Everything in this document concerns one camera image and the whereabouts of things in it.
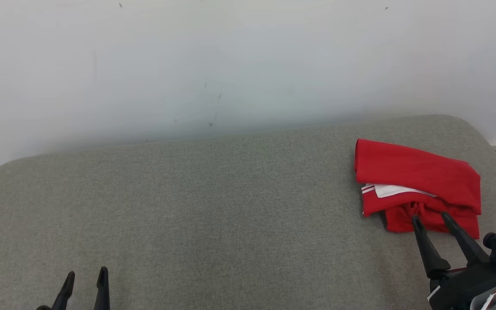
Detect red shorts with white stripe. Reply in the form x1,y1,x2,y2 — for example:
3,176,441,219
379,201,480,239

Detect red Bulls basketball jersey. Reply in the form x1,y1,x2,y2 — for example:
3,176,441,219
354,138,482,217

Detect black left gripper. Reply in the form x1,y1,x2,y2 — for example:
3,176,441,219
36,266,110,310

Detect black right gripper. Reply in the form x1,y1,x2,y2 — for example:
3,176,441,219
411,211,496,310

